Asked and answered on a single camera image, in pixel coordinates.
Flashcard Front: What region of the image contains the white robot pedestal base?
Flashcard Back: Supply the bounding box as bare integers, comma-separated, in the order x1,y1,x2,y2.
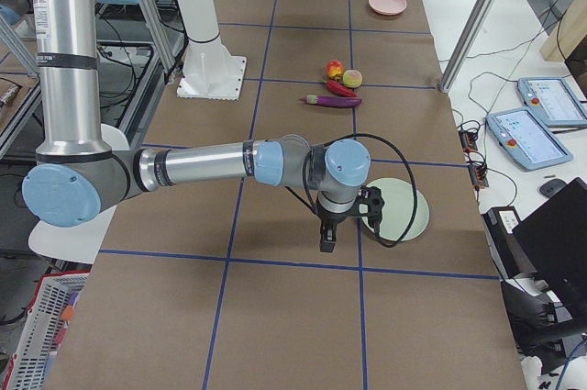
177,0,247,100

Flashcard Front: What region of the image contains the pink plate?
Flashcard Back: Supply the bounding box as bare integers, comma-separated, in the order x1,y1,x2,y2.
368,0,407,17

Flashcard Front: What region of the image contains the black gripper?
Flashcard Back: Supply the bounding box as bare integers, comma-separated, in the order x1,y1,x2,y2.
317,206,349,252

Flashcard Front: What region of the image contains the black laptop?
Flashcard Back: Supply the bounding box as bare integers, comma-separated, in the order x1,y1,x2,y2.
513,177,586,317

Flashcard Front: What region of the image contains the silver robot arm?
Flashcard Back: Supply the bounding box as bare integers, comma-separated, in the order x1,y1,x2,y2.
22,0,383,252

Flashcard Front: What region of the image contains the black computer mouse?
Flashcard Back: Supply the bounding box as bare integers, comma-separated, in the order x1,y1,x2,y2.
538,178,566,198

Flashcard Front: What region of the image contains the light green plate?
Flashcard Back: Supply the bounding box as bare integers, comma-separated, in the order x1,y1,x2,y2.
367,178,430,241

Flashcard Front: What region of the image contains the green pink peach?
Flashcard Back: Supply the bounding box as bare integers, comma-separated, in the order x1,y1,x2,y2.
342,69,363,89

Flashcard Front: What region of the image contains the teach pendant tablet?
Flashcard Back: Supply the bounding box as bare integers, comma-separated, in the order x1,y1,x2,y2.
486,107,573,171
517,77,586,128

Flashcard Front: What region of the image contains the aluminium frame post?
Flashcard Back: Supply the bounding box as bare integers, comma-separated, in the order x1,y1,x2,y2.
437,0,495,94

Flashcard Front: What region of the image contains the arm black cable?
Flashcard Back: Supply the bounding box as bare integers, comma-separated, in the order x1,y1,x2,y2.
279,133,417,249

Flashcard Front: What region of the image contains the red chili pepper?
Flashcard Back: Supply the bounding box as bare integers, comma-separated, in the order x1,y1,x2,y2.
323,79,358,98

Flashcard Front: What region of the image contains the purple eggplant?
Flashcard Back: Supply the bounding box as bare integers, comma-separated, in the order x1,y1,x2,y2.
301,95,362,108

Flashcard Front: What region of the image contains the white perforated basket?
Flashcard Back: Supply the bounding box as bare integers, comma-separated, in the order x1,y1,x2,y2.
2,271,89,389

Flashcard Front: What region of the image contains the red yellow apple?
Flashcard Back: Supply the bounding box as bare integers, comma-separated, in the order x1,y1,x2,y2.
325,60,345,81

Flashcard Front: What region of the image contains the orange terminal block strip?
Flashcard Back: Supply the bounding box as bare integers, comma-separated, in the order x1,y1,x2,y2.
458,128,489,191

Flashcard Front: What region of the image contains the far teach pendant tablet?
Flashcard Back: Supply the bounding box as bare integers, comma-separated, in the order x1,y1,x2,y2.
517,77,586,128

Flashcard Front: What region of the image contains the near teach pendant tablet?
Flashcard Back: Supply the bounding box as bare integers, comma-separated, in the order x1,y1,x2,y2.
486,107,573,171

